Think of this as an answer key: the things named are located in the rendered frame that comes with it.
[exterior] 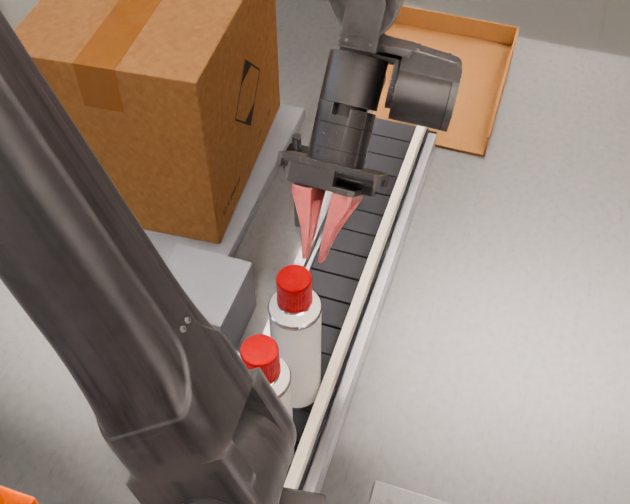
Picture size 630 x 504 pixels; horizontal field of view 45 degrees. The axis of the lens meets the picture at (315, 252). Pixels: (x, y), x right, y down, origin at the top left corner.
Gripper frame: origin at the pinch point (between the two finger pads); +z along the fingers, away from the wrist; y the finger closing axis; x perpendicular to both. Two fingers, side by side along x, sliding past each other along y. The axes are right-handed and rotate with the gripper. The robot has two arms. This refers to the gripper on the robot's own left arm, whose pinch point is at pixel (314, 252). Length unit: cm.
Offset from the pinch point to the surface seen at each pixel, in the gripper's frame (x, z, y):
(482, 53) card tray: 66, -29, 9
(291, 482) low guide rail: -4.9, 21.9, 3.7
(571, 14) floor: 237, -68, 30
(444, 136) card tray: 48, -14, 7
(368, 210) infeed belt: 28.0, -2.1, 0.5
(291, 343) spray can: -4.4, 8.4, 0.6
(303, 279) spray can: -7.1, 1.4, 0.9
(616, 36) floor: 230, -62, 47
